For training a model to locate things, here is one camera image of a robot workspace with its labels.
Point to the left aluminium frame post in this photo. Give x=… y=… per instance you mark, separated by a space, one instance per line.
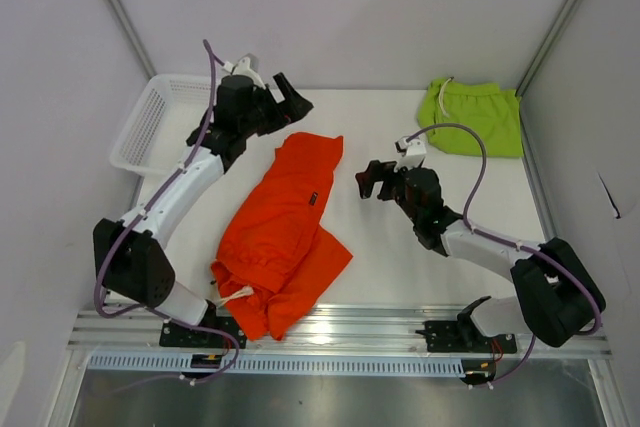
x=118 y=12

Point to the white slotted cable duct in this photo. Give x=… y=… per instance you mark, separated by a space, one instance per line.
x=279 y=364

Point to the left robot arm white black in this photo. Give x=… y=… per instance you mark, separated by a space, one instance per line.
x=130 y=254

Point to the right aluminium frame post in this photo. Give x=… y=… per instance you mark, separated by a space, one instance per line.
x=560 y=22

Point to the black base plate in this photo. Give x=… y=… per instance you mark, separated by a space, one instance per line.
x=442 y=336
x=176 y=336

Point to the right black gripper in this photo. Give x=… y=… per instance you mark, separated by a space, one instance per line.
x=376 y=172

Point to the white plastic basket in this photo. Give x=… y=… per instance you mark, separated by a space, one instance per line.
x=154 y=135

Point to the orange shorts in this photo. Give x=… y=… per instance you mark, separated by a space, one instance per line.
x=275 y=260

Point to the aluminium frame post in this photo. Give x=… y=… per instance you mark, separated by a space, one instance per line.
x=118 y=12
x=560 y=22

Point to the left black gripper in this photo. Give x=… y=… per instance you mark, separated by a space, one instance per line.
x=293 y=106

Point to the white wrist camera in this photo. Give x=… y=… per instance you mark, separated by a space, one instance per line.
x=246 y=66
x=412 y=153

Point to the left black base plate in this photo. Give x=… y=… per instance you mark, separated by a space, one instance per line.
x=176 y=336

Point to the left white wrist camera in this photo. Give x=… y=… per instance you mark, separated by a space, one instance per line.
x=246 y=66

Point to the aluminium mounting rail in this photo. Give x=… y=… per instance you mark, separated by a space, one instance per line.
x=330 y=329

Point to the lime green shorts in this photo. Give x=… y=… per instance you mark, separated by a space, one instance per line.
x=491 y=112

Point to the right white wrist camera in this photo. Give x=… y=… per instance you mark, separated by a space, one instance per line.
x=412 y=153

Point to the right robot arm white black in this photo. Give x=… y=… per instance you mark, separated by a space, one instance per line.
x=555 y=297

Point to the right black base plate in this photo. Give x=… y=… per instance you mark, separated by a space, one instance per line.
x=442 y=336

